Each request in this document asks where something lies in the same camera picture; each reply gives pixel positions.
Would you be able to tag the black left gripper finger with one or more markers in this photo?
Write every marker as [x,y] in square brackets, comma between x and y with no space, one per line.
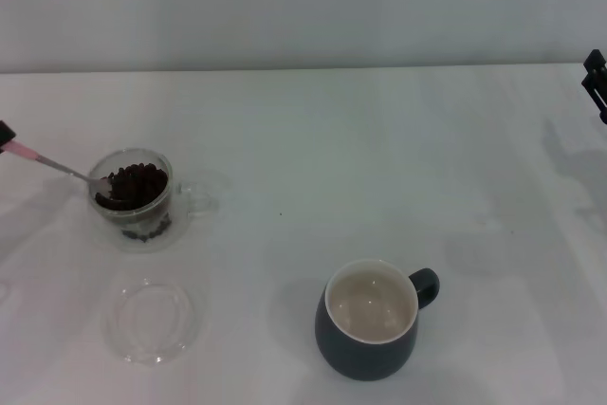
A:
[5,135]

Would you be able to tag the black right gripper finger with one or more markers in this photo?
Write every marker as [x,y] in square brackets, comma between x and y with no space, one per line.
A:
[596,61]
[598,97]

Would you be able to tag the heap of coffee beans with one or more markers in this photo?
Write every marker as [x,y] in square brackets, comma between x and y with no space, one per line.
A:
[140,187]

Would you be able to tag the clear glass saucer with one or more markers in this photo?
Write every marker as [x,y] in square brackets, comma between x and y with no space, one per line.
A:
[152,348]

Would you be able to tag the dark grey ceramic mug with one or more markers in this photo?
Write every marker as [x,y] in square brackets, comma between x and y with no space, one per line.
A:
[365,357]

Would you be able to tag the clear double-wall glass cup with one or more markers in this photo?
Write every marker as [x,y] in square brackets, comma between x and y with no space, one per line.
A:
[142,239]

